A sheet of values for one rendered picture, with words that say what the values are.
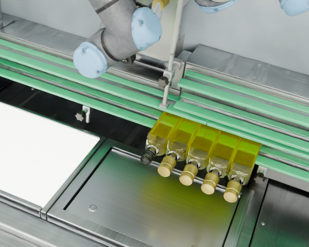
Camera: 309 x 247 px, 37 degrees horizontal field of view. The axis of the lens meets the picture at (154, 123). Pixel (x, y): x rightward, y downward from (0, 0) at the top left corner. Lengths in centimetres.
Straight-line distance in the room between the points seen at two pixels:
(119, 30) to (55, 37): 65
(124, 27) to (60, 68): 54
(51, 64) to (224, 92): 55
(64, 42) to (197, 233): 74
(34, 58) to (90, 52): 55
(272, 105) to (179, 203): 36
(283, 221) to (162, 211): 35
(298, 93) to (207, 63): 26
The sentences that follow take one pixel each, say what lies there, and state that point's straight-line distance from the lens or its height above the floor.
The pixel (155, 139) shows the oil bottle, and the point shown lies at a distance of 120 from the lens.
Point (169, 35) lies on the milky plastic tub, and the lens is 139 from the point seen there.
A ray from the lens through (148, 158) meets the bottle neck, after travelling 116.
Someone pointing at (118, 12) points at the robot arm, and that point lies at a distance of 91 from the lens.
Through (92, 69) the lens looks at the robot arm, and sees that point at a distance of 96.
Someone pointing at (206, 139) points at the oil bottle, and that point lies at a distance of 122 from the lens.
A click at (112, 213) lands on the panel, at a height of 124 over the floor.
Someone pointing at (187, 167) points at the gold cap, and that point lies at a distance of 114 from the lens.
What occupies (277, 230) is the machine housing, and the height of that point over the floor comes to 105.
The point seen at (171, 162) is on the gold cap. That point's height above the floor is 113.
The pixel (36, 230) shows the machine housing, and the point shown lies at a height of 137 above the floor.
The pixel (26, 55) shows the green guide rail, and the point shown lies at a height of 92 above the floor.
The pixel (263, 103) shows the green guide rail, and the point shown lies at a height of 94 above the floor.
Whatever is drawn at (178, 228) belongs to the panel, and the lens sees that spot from 120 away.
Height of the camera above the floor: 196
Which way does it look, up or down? 49 degrees down
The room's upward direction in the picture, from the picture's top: 145 degrees counter-clockwise
